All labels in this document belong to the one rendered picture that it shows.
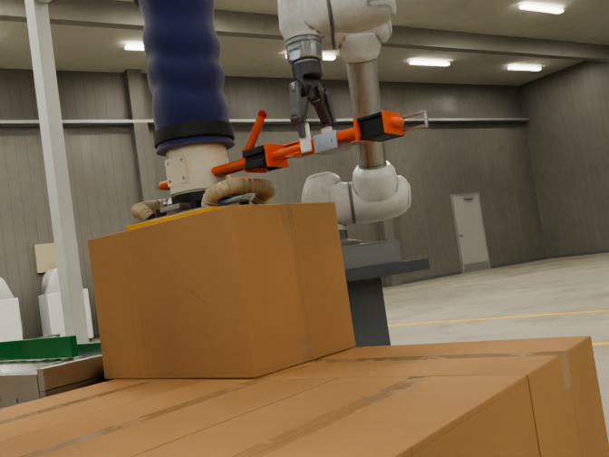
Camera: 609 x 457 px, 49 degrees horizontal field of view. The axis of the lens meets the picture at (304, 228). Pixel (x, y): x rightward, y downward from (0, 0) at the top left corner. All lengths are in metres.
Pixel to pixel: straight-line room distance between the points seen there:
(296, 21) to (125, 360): 1.01
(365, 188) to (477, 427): 1.47
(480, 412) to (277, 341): 0.70
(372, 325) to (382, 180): 0.51
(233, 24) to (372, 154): 9.88
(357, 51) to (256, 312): 1.03
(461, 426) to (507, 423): 0.16
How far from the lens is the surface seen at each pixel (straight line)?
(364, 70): 2.30
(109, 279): 1.96
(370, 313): 2.42
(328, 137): 1.61
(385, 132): 1.52
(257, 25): 12.38
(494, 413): 1.10
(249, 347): 1.57
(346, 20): 1.72
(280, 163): 1.75
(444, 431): 0.96
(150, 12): 2.00
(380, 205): 2.41
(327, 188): 2.42
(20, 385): 2.08
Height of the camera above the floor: 0.78
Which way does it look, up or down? 3 degrees up
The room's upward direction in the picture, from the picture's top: 8 degrees counter-clockwise
